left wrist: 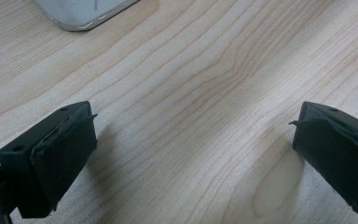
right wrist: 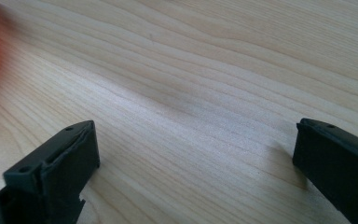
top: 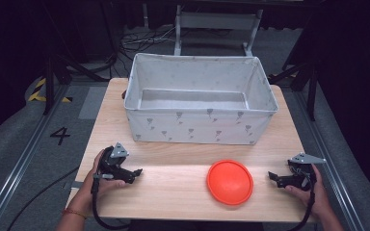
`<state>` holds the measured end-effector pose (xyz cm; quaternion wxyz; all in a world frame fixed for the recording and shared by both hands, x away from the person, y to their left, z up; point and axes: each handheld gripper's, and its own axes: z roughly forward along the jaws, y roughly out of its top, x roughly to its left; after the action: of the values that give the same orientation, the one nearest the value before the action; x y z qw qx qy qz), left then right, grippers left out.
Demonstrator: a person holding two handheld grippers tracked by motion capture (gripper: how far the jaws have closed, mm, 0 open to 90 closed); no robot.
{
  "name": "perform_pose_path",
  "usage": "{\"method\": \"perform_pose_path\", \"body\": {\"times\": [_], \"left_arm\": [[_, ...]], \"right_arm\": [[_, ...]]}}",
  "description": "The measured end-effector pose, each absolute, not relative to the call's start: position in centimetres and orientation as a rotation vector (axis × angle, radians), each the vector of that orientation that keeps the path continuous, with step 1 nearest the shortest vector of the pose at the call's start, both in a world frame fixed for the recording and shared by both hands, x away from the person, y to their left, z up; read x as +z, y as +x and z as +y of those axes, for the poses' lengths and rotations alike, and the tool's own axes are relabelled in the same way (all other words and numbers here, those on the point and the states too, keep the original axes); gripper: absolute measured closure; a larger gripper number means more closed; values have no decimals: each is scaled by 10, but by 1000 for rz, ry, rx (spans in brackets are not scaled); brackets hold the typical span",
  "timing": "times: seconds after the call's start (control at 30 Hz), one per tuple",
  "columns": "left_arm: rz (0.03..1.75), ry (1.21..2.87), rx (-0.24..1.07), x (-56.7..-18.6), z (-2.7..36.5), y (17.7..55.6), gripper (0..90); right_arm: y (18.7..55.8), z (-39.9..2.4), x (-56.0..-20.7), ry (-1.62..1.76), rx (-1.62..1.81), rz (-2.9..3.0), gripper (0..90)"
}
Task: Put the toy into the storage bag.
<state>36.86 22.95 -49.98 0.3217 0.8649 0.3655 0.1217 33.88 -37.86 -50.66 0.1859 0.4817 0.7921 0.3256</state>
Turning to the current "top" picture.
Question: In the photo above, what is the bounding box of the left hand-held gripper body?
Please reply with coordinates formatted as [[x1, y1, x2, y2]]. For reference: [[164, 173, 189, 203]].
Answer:
[[97, 141, 135, 185]]

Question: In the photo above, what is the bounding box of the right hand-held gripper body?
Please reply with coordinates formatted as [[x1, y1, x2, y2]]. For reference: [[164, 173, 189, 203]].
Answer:
[[276, 152, 328, 193]]

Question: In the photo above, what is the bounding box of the orange round plate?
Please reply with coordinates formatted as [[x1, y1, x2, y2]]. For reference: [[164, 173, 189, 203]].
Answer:
[[206, 159, 254, 206]]

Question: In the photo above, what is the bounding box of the white fabric storage box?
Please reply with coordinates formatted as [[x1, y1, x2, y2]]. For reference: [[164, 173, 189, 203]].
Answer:
[[123, 52, 279, 146]]

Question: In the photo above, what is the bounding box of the person's left hand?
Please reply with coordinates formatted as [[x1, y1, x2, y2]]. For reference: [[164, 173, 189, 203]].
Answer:
[[82, 149, 127, 206]]

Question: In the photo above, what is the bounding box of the person's right hand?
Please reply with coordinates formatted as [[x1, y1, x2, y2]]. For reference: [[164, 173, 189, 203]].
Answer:
[[284, 164, 328, 219]]

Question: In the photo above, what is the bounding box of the yellow black hazard tape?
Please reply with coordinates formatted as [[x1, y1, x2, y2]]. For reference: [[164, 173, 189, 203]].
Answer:
[[27, 77, 73, 104]]

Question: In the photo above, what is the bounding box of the black tripod stand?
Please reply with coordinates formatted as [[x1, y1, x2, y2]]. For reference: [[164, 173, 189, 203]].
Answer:
[[41, 0, 123, 116], [268, 0, 327, 122]]

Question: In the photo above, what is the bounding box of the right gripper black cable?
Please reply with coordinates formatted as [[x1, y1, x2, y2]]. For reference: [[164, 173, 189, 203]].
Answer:
[[287, 174, 316, 231]]

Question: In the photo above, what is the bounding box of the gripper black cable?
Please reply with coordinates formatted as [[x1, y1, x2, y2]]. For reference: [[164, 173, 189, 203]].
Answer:
[[91, 174, 131, 231], [287, 174, 316, 231]]

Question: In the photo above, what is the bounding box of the grey metal floor rail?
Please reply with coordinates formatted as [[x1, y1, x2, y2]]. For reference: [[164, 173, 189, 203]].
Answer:
[[293, 86, 367, 231], [0, 84, 71, 231]]

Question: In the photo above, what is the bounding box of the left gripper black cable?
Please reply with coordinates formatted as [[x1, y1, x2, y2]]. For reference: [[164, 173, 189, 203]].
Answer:
[[91, 174, 131, 231]]

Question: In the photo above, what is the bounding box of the red string bracelet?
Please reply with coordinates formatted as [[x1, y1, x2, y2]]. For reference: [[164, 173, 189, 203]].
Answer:
[[62, 208, 88, 220]]

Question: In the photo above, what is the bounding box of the black floor cable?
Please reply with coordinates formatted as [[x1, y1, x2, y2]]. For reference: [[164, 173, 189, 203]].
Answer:
[[5, 166, 81, 231]]

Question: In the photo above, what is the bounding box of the tangle of floor cables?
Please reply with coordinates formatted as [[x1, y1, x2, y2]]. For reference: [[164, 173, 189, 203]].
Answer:
[[115, 25, 232, 76]]

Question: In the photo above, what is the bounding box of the grey metal stand frame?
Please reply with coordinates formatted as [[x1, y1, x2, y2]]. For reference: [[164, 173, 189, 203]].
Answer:
[[173, 4, 264, 58]]

